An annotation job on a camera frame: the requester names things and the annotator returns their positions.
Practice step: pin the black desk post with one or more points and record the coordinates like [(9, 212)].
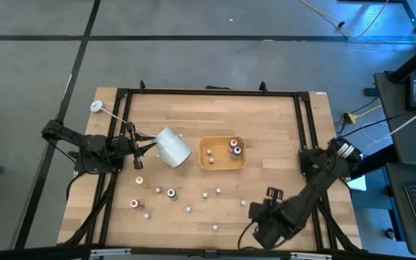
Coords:
[(414, 61)]

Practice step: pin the white paper cup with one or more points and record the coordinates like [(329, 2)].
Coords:
[(173, 148)]

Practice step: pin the silver metal bracket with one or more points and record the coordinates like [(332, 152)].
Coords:
[(110, 251), (311, 256)]

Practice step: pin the dark grey desk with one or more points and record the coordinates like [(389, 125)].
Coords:
[(403, 144), (399, 216)]

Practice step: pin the small blue-label dropper bottle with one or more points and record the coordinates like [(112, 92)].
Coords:
[(188, 208)]

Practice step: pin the large purple food coloring bottle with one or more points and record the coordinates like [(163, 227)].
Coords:
[(172, 194)]

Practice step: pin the large blue food coloring bottle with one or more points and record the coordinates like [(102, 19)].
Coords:
[(237, 150)]

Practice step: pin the white paper sheet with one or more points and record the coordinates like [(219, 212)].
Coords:
[(358, 183)]

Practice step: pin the yellow plastic bin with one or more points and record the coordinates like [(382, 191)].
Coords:
[(222, 161)]

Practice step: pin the small black box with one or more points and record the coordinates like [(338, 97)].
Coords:
[(370, 91)]

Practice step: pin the small white sticker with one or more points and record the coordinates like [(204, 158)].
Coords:
[(321, 93)]

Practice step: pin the large pink food coloring bottle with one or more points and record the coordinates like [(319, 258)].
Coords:
[(233, 143)]

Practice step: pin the black rig crossbar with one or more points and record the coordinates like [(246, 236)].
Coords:
[(31, 252)]

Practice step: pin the black aluminium table frame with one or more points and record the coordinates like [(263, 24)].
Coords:
[(211, 92)]

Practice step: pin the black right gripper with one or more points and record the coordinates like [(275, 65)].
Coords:
[(271, 224)]

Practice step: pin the large yellow food coloring bottle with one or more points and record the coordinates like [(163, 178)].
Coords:
[(139, 180)]

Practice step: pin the small red-label dropper bottle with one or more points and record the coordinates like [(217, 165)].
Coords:
[(158, 190)]

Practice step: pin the yellow power plug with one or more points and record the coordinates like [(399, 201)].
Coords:
[(350, 117)]

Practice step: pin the black desk leg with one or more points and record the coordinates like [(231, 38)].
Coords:
[(374, 162)]

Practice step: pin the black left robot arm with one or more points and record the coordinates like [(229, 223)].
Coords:
[(63, 135)]

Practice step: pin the large red food coloring bottle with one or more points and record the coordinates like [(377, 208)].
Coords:
[(135, 204)]

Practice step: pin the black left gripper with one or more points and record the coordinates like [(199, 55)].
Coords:
[(126, 148)]

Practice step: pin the black caster wheel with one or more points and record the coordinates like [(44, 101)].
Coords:
[(390, 234)]

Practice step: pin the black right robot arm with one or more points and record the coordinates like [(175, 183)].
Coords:
[(316, 191)]

